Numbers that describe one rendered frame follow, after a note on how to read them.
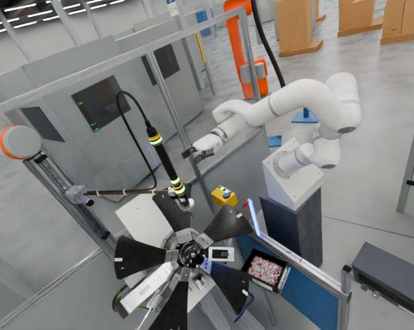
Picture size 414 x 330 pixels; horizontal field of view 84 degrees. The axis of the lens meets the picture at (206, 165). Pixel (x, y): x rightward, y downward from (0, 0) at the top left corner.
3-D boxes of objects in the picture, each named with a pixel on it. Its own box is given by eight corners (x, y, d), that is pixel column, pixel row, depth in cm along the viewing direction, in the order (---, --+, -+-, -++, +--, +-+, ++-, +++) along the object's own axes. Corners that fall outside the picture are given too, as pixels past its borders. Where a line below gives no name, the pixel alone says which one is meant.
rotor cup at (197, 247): (169, 258, 117) (172, 260, 105) (184, 233, 123) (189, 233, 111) (191, 274, 118) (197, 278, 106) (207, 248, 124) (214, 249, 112)
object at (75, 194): (71, 204, 125) (61, 193, 121) (80, 195, 131) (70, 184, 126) (85, 204, 121) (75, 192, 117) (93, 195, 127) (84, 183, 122)
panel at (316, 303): (246, 266, 214) (230, 220, 178) (247, 266, 214) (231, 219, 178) (337, 343, 153) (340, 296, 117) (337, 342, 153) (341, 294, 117)
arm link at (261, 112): (256, 80, 81) (206, 114, 105) (278, 119, 84) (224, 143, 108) (267, 73, 87) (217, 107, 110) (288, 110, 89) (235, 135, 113)
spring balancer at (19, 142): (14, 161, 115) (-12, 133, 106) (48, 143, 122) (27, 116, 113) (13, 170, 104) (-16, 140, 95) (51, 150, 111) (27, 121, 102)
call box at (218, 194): (214, 203, 171) (210, 192, 165) (224, 195, 174) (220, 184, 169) (228, 213, 159) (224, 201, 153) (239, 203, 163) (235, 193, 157)
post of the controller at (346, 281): (340, 291, 112) (341, 268, 101) (343, 286, 113) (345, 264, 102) (346, 295, 110) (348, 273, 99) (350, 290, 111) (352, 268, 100)
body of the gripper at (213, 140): (227, 146, 102) (208, 161, 98) (212, 142, 110) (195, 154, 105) (222, 132, 98) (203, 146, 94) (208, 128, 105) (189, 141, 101)
